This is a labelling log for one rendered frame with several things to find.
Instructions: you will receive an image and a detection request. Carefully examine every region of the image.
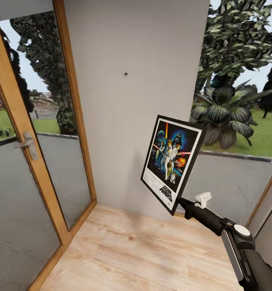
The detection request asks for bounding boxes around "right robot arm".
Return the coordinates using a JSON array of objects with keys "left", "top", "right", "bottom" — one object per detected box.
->
[{"left": 176, "top": 192, "right": 272, "bottom": 291}]

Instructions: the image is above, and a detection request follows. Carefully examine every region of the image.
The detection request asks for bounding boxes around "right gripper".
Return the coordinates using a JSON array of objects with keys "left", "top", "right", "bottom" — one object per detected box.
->
[{"left": 176, "top": 197, "right": 215, "bottom": 227}]

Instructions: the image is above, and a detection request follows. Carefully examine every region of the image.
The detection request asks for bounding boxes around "poster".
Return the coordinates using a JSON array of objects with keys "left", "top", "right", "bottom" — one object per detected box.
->
[{"left": 141, "top": 115, "right": 208, "bottom": 216}]

